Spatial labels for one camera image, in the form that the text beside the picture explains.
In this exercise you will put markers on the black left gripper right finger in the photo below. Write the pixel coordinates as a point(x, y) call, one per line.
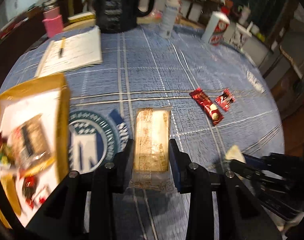
point(179, 162)

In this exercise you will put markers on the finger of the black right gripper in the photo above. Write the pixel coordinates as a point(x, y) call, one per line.
point(256, 162)
point(244, 170)

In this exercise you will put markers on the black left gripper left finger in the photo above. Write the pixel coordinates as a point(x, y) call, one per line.
point(122, 171)

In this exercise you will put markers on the beige pastry snack pack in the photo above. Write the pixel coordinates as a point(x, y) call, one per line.
point(151, 168)

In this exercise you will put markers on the red golden crown snack bar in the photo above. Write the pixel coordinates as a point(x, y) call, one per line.
point(207, 105)

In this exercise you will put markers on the small red candy packet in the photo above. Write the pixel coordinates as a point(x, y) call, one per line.
point(225, 100)

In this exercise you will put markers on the blue plaid tablecloth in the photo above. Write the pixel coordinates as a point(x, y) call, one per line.
point(141, 69)

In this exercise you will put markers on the clear red printed packet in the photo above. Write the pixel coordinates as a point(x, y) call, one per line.
point(41, 195)

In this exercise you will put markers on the red black candy packet lower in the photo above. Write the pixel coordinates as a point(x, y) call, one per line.
point(29, 189)

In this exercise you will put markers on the brown cracker pack with barcode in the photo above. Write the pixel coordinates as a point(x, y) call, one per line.
point(30, 147)

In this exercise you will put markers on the yellow-rimmed cardboard tray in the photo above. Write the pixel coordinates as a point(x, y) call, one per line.
point(50, 97)

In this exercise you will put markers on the white open notebook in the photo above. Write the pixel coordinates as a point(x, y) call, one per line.
point(80, 51)

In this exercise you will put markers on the black yellow pen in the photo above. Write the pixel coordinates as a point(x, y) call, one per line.
point(62, 47)

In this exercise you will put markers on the white red carton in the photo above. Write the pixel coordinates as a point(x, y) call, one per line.
point(215, 28)

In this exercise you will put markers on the white spray bottle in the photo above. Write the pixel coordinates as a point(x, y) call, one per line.
point(170, 12)

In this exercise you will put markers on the yellow measuring tape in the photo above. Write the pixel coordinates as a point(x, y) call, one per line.
point(81, 17)

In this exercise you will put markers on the black electric kettle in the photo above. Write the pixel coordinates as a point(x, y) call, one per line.
point(117, 16)

